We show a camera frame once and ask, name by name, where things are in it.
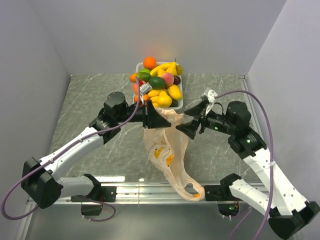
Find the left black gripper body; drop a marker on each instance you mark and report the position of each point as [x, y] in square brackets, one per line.
[138, 116]

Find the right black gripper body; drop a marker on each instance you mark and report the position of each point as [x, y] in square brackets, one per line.
[214, 121]

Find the translucent orange plastic bag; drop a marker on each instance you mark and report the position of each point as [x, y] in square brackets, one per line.
[166, 148]

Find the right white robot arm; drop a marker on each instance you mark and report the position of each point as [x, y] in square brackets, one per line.
[287, 210]

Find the fake red apple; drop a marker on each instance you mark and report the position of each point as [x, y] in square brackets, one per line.
[143, 99]

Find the fake yellow mango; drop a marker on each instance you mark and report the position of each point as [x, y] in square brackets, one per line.
[174, 92]

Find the fake left peach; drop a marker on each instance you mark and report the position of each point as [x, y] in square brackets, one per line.
[135, 86]

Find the fake dark plum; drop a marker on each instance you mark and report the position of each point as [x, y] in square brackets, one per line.
[177, 80]

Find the fake green lime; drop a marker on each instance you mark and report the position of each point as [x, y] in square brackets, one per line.
[156, 82]

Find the fake red green mango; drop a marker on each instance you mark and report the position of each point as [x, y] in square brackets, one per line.
[143, 76]

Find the fake pink peach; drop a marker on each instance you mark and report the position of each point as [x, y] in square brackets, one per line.
[168, 78]

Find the fake yellow pear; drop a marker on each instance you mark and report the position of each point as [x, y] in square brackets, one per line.
[174, 69]

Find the fake banana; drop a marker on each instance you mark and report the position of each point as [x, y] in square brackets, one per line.
[163, 66]

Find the fake orange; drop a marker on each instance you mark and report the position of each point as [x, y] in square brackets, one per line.
[149, 63]

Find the white plastic fruit tray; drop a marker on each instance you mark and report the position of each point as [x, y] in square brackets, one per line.
[176, 104]

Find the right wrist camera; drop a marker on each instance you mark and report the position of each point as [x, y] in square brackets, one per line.
[209, 98]

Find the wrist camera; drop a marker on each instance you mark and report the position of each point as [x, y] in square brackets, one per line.
[209, 98]
[144, 89]

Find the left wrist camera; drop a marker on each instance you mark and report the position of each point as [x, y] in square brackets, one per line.
[144, 89]

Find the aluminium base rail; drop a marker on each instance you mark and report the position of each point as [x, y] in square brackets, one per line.
[157, 193]

